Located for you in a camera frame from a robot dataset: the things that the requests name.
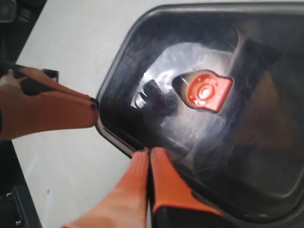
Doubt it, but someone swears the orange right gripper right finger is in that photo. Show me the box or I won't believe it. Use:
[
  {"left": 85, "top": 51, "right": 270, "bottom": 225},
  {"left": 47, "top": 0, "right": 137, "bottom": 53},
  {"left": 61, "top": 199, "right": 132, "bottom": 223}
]
[{"left": 150, "top": 147, "right": 226, "bottom": 228}]

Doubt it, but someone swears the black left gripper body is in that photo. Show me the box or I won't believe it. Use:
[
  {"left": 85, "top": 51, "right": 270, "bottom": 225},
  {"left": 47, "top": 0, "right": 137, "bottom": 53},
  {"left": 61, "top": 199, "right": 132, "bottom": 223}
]
[{"left": 0, "top": 0, "right": 45, "bottom": 71}]

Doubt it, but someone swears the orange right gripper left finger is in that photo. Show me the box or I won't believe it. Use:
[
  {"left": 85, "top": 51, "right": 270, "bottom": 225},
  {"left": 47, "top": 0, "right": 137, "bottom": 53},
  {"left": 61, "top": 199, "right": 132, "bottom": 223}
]
[{"left": 63, "top": 150, "right": 149, "bottom": 228}]

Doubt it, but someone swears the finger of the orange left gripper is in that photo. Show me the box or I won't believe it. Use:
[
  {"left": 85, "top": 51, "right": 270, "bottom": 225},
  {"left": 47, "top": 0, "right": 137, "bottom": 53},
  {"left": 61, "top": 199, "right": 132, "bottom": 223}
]
[{"left": 0, "top": 66, "right": 99, "bottom": 140}]

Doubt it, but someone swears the dark transparent lunch box lid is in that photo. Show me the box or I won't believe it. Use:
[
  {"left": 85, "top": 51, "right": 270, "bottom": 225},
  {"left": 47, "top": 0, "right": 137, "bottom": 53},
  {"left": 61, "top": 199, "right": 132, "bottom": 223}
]
[{"left": 96, "top": 2, "right": 304, "bottom": 228}]

